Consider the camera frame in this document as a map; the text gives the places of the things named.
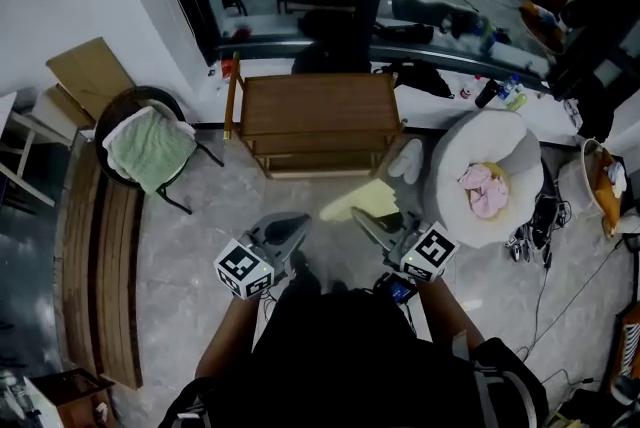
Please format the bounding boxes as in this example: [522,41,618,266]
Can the dark wooden box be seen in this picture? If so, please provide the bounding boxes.
[28,367,117,428]

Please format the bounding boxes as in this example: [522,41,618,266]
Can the woven basket orange lining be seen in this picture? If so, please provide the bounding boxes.
[579,137,629,238]

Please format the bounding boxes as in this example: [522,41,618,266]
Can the bundle of black cables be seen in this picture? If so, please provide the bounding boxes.
[504,193,572,268]

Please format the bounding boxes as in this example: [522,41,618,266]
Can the stack of curved wooden boards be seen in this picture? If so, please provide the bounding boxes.
[58,140,146,391]

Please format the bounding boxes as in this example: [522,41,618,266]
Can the person's left forearm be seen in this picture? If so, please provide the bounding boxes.
[194,291,262,380]

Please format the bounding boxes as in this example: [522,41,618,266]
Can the black bag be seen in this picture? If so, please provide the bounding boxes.
[382,58,455,100]

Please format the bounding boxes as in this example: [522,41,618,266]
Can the grey blanket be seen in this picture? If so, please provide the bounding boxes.
[390,0,482,40]

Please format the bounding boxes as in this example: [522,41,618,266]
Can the clear water bottle blue label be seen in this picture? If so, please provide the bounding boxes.
[497,74,522,102]

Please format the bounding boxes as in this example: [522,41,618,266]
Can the long black cable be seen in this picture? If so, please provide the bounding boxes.
[514,235,626,362]

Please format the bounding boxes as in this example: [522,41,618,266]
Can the yellow cloth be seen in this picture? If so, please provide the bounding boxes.
[318,179,399,223]

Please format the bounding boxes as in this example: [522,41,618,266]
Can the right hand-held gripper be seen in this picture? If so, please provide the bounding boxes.
[350,206,460,285]

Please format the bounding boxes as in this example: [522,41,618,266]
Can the white bottle red cap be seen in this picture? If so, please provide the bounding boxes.
[459,74,484,100]

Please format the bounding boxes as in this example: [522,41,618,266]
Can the person's right forearm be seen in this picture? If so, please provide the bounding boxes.
[417,275,485,347]

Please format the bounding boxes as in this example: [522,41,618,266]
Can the person's black clothed body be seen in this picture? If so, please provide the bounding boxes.
[158,251,551,428]

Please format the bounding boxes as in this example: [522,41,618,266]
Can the white frame table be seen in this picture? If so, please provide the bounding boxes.
[0,90,79,213]

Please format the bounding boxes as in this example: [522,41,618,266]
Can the white plush slippers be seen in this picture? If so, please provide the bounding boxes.
[387,138,425,186]

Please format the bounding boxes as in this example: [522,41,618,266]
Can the pink cloth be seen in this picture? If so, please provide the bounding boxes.
[458,162,510,221]

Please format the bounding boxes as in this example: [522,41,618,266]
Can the flat cardboard sheet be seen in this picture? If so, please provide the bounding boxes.
[38,35,137,130]

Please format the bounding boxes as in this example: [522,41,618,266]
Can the black round metal chair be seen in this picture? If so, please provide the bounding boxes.
[94,85,225,216]

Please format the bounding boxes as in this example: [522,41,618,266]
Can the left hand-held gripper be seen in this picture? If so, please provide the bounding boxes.
[213,211,314,301]

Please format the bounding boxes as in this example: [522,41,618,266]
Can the white round plush bed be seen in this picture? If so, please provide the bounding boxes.
[422,108,545,250]

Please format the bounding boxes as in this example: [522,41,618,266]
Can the green towel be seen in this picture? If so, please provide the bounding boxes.
[102,104,198,196]

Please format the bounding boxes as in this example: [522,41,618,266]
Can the brown wooden shelf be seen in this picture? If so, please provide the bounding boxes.
[238,71,405,181]

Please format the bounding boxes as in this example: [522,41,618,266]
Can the small device with blue screen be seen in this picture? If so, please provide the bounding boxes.
[373,271,419,305]

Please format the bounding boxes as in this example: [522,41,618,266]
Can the black bottle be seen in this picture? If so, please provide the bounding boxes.
[473,78,501,110]

